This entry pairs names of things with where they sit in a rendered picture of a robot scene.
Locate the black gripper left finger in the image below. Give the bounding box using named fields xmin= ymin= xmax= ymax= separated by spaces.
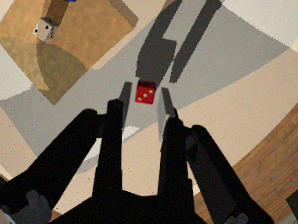
xmin=0 ymin=81 xmax=132 ymax=224

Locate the red die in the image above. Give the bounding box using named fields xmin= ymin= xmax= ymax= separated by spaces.
xmin=135 ymin=80 xmax=156 ymax=105

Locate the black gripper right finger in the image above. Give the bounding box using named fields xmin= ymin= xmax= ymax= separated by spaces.
xmin=157 ymin=87 xmax=275 ymax=224

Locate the brown textured mat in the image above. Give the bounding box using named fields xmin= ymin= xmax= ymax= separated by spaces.
xmin=0 ymin=0 xmax=134 ymax=106

